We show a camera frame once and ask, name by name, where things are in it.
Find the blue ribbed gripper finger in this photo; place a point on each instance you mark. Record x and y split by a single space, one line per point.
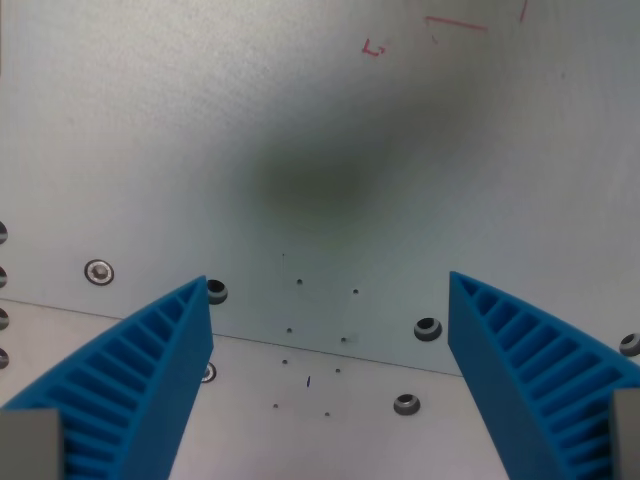
525 365
150 360

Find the silver hex socket screw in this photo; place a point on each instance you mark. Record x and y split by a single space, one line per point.
99 272

